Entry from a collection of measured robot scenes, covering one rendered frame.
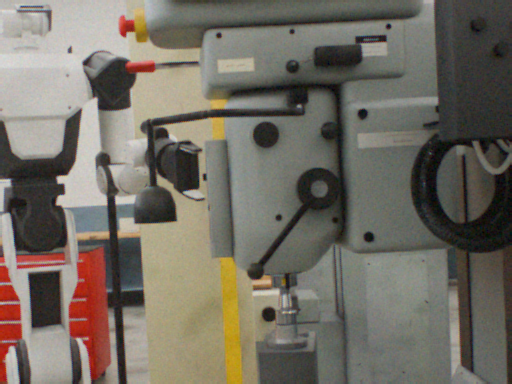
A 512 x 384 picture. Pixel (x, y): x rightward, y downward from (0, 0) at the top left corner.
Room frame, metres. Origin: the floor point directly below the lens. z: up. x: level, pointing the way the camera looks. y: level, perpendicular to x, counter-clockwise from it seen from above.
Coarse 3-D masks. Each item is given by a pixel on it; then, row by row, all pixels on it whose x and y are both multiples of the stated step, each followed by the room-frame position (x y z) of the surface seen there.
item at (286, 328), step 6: (276, 318) 1.82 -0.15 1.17; (282, 318) 1.81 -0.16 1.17; (288, 318) 1.80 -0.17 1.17; (294, 318) 1.81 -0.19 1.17; (276, 324) 1.82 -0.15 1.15; (282, 324) 1.81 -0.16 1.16; (288, 324) 1.80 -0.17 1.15; (294, 324) 1.81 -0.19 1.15; (276, 330) 1.82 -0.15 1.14; (282, 330) 1.81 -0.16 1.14; (288, 330) 1.80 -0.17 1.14; (294, 330) 1.81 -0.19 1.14; (276, 336) 1.82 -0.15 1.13; (282, 336) 1.81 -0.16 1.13; (288, 336) 1.80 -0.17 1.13; (294, 336) 1.81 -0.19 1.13
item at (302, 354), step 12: (300, 336) 1.88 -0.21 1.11; (312, 336) 1.91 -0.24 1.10; (264, 348) 1.81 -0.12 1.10; (276, 348) 1.79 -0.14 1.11; (288, 348) 1.78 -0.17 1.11; (300, 348) 1.79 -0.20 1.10; (312, 348) 1.78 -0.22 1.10; (264, 360) 1.77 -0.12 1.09; (276, 360) 1.77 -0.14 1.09; (288, 360) 1.77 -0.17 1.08; (300, 360) 1.76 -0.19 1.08; (312, 360) 1.76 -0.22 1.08; (264, 372) 1.78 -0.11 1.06; (276, 372) 1.77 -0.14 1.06; (288, 372) 1.77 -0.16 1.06; (300, 372) 1.76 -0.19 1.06; (312, 372) 1.76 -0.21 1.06
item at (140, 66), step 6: (150, 60) 1.60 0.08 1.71; (126, 66) 1.59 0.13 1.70; (132, 66) 1.59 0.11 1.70; (138, 66) 1.59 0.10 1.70; (144, 66) 1.59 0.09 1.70; (150, 66) 1.59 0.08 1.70; (156, 66) 1.59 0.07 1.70; (162, 66) 1.60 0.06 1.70; (168, 66) 1.60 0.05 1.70; (174, 66) 1.60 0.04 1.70; (180, 66) 1.60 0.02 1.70; (186, 66) 1.60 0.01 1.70; (192, 66) 1.60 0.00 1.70; (198, 66) 1.60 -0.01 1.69; (132, 72) 1.60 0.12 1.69
